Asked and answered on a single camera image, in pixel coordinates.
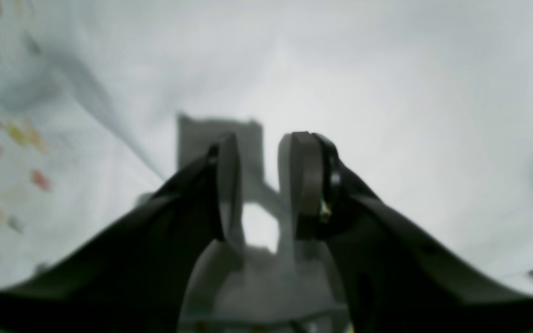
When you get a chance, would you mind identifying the image-right left gripper white right finger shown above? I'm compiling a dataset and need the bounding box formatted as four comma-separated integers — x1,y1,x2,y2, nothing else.
290,131,533,333

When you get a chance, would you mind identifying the image-right left gripper dark left finger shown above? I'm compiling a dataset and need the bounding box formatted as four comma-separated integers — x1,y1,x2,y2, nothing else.
0,133,242,333

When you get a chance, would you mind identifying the white T-shirt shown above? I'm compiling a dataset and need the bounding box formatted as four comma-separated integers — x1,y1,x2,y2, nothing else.
0,0,533,324

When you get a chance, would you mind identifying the terrazzo pattern table cloth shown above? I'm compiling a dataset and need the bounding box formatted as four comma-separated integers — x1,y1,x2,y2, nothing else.
0,0,161,289

